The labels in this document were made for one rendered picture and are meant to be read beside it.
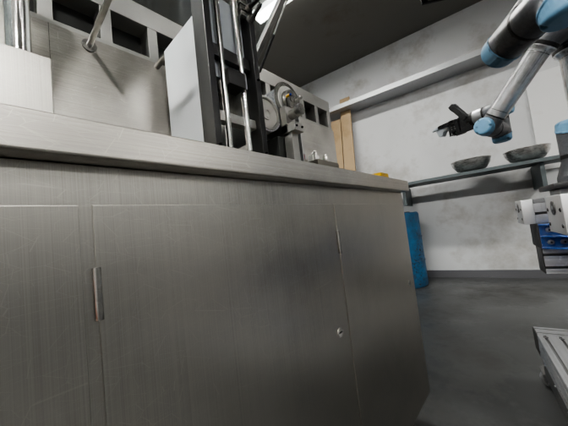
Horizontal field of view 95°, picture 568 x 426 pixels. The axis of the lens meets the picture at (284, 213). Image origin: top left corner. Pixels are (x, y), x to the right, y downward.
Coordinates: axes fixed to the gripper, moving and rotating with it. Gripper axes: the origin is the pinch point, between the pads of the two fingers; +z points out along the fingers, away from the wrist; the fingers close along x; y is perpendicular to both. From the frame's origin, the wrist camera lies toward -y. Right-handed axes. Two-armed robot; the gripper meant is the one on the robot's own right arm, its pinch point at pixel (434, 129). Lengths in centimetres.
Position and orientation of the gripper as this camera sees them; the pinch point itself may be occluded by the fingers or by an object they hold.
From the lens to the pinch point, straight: 179.0
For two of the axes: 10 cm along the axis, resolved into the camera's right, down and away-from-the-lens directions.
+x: 8.4, -2.0, 5.0
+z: -4.8, 1.1, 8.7
